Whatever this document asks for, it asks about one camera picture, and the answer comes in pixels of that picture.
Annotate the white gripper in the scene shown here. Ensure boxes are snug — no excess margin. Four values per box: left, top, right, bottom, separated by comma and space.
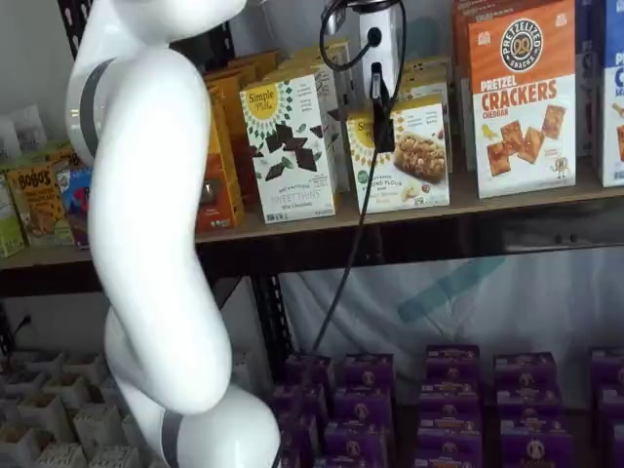
358, 3, 406, 153

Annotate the Simple Mills almond bars box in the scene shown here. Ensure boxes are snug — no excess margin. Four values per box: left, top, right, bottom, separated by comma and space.
346, 94, 451, 215
399, 80, 450, 99
404, 56, 452, 84

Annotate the Simple Mills sweet thins box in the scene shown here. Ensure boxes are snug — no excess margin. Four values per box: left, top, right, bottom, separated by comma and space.
280, 47, 351, 98
238, 73, 338, 225
272, 60, 353, 194

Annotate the wooden shelf board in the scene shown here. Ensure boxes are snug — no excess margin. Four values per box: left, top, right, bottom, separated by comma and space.
0, 241, 98, 272
194, 155, 624, 247

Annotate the black metal shelf rack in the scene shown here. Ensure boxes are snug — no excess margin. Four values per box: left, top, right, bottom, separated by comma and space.
57, 0, 624, 357

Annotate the orange Revival crackers box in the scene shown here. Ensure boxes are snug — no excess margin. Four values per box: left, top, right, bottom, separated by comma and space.
226, 58, 268, 98
194, 87, 247, 234
204, 71, 258, 205
251, 48, 284, 82

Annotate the orange Pretzelized pretzel crackers box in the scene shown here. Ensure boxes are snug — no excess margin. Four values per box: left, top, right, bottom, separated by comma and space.
466, 0, 578, 200

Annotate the blue Pretzelized pretzel crackers box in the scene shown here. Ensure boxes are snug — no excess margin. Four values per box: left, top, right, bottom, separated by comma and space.
601, 0, 624, 189

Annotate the blue purple Zbar box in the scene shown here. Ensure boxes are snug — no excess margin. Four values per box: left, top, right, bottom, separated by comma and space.
56, 168, 95, 251

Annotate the yellow Bobo's snack box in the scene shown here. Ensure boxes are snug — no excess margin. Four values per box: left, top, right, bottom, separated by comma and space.
26, 145, 82, 170
7, 163, 75, 249

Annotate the green snack box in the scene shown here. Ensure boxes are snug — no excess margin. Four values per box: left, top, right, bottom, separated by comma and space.
0, 173, 26, 259

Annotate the white plastic backdrop sheet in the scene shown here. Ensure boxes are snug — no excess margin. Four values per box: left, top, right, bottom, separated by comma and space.
228, 0, 624, 406

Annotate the white patterned carton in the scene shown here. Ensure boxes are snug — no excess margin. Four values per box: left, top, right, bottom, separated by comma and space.
71, 403, 124, 450
89, 444, 142, 468
64, 351, 107, 380
228, 347, 267, 391
20, 349, 68, 377
0, 370, 49, 400
35, 442, 90, 468

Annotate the black cable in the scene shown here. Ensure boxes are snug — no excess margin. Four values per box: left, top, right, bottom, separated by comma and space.
270, 0, 409, 468

